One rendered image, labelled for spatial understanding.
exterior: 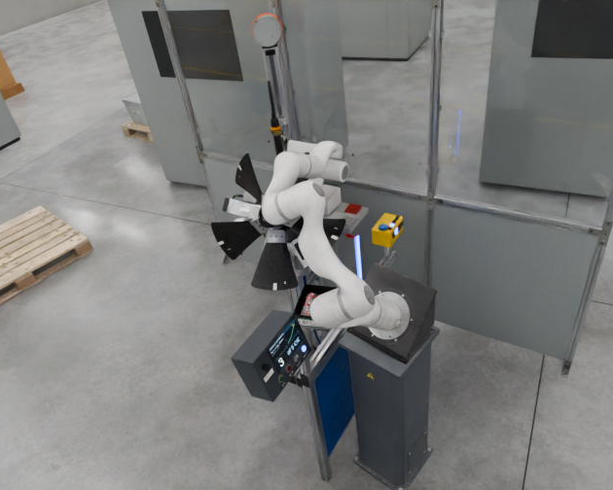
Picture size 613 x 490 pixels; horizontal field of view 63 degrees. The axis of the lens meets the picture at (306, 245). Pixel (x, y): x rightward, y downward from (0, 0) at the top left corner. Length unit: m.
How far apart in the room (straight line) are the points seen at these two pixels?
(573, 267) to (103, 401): 2.84
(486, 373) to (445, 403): 0.34
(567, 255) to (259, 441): 1.92
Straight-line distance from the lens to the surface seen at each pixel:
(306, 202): 1.64
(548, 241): 2.83
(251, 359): 1.72
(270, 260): 2.43
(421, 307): 2.02
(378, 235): 2.49
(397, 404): 2.24
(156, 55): 4.87
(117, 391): 3.57
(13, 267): 4.90
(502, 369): 3.30
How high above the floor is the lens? 2.53
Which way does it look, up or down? 37 degrees down
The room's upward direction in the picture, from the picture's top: 9 degrees counter-clockwise
